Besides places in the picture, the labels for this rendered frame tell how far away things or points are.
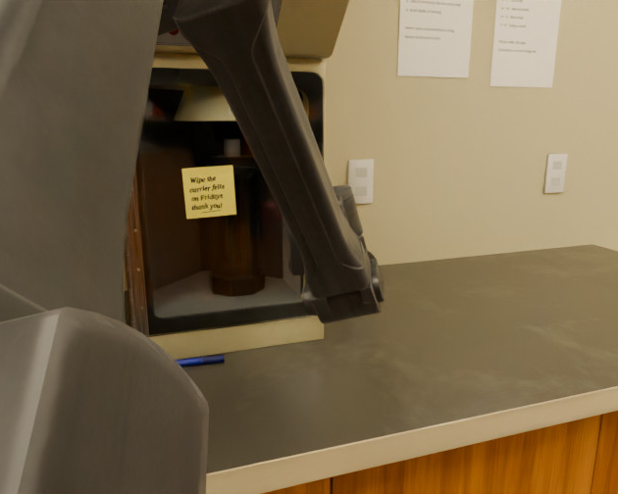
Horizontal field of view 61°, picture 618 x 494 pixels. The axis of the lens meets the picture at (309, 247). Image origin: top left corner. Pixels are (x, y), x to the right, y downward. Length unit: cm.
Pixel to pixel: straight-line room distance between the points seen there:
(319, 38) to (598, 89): 115
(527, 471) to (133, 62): 84
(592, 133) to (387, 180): 69
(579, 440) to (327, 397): 41
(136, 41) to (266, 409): 62
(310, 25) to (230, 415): 55
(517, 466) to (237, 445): 43
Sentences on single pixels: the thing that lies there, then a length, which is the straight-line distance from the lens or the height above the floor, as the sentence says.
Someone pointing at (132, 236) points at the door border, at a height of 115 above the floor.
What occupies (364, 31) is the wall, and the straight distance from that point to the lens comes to 138.
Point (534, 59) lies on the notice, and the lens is 165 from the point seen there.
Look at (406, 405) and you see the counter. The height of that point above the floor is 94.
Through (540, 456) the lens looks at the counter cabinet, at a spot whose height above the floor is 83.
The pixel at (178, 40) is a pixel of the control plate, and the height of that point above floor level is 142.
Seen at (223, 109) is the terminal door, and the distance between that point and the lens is 81.
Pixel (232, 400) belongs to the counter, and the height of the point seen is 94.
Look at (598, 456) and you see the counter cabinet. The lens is 101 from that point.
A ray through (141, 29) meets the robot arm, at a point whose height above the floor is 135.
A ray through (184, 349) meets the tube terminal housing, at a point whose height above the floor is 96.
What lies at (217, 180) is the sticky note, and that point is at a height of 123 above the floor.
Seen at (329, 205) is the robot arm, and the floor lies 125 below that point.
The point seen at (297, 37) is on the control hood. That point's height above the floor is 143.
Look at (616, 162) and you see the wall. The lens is 190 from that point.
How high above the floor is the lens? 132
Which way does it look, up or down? 14 degrees down
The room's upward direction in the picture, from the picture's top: straight up
